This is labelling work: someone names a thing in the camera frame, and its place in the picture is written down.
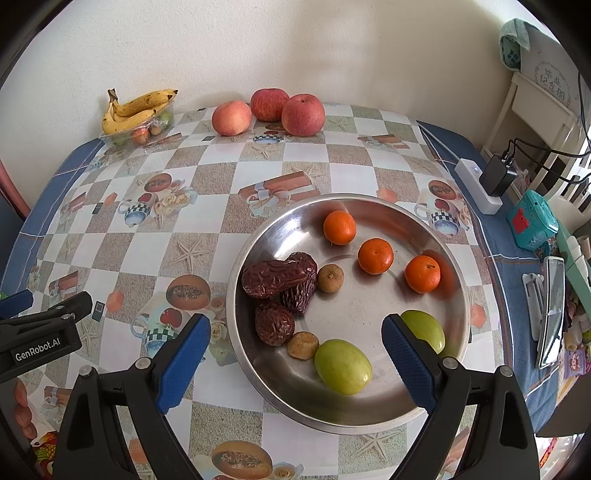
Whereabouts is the clear plastic fruit tray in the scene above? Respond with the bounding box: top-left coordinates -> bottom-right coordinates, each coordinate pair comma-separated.
99,108 -> 183,151

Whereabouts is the white cable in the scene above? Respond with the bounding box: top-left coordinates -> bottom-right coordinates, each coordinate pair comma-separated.
418,121 -> 462,163

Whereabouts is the dark red chair back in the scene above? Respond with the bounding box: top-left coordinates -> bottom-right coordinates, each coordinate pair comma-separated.
0,159 -> 31,222

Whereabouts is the pale pink apple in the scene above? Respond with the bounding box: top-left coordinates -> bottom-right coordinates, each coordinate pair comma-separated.
212,100 -> 253,137

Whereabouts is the long wrinkled red date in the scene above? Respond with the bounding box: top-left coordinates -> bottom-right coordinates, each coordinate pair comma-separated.
241,260 -> 309,299

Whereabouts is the round wrinkled red date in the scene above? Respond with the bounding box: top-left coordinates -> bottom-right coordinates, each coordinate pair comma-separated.
255,302 -> 296,347

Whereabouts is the mint green case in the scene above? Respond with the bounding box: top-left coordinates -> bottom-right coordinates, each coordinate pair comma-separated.
556,228 -> 591,282

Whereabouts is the red apple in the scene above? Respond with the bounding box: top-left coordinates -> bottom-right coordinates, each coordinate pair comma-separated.
281,93 -> 326,137
250,88 -> 291,123

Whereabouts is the silver metal clip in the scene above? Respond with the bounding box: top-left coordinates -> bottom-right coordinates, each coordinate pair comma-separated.
522,272 -> 546,341

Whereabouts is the teal cloth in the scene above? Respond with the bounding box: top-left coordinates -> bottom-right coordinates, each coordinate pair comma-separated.
500,18 -> 532,70

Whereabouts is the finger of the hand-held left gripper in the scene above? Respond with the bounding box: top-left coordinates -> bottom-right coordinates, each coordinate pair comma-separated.
0,290 -> 34,320
44,292 -> 93,324

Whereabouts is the round metal bowl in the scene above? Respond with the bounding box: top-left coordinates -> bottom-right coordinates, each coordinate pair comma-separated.
226,193 -> 472,435

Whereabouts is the white power strip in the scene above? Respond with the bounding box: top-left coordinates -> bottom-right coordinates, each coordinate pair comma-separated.
455,158 -> 503,215

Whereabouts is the small brown longan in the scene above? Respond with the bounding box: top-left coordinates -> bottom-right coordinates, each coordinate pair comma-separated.
317,264 -> 345,293
287,331 -> 320,360

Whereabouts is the white wooden shelf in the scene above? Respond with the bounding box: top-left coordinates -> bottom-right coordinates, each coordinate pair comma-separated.
480,71 -> 591,217

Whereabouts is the black cable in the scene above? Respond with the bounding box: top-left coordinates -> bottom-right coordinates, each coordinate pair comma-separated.
503,137 -> 591,185

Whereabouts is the teal box with red patch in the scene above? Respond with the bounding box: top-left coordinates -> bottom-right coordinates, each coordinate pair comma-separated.
507,189 -> 559,251

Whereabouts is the black power adapter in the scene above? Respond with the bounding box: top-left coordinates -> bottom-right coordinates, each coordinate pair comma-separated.
480,154 -> 519,198

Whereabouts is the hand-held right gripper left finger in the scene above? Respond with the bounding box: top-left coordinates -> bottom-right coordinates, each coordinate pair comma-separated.
53,313 -> 212,480

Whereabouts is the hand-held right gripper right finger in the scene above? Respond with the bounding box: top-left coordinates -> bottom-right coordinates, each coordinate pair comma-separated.
381,313 -> 541,480

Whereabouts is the bunch of yellow bananas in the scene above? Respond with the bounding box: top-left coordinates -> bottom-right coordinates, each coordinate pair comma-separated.
102,89 -> 179,136

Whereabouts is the small orange tangerine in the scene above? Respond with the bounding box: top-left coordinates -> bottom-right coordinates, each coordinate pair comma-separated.
405,255 -> 441,294
323,210 -> 358,246
358,238 -> 394,275

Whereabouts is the green jujube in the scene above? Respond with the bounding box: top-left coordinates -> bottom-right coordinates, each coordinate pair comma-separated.
314,339 -> 373,396
399,310 -> 447,355

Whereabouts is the checkered printed tablecloth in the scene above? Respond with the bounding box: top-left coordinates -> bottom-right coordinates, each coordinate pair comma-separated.
0,102 -> 568,480

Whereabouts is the grey printed cushion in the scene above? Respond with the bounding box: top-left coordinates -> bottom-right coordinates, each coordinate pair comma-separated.
521,25 -> 585,104

